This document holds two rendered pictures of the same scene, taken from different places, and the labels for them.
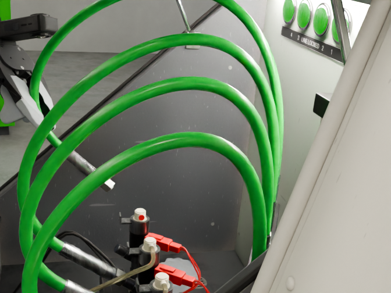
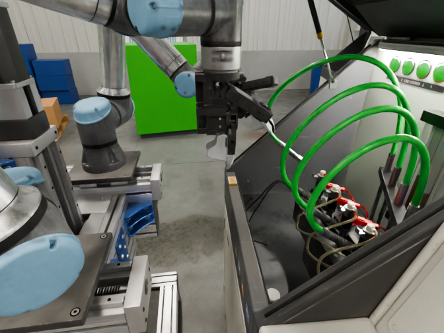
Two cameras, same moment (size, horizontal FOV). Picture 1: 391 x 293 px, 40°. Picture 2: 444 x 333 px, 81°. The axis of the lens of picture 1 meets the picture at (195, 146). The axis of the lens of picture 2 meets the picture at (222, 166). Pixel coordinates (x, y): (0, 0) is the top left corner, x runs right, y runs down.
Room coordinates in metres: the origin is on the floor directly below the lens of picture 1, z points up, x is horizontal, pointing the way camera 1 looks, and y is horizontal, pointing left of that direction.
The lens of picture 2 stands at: (-0.04, 0.23, 1.48)
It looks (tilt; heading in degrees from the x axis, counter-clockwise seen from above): 28 degrees down; 12
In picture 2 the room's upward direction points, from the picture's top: straight up
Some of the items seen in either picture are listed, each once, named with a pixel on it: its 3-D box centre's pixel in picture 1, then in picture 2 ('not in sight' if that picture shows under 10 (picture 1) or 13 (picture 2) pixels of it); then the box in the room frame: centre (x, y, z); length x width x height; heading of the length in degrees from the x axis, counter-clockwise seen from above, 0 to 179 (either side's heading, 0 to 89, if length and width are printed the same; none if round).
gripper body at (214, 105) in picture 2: not in sight; (217, 102); (0.47, 0.34, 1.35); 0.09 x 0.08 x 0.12; 106
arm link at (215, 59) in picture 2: not in sight; (221, 59); (0.47, 0.33, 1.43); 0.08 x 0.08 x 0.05
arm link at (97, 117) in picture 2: not in sight; (96, 119); (0.72, 0.83, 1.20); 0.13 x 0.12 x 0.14; 5
